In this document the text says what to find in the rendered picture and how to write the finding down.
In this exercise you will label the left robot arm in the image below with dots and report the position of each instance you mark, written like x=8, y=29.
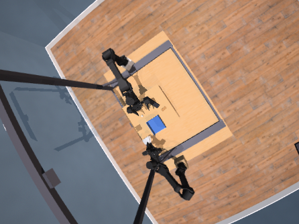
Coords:
x=110, y=58

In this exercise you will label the blue open tray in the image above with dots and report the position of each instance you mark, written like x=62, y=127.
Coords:
x=156, y=124

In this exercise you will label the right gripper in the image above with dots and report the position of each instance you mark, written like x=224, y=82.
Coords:
x=149, y=151

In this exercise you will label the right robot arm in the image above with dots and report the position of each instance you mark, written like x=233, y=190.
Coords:
x=163, y=170

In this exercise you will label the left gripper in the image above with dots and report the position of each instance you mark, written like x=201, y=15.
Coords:
x=146, y=100

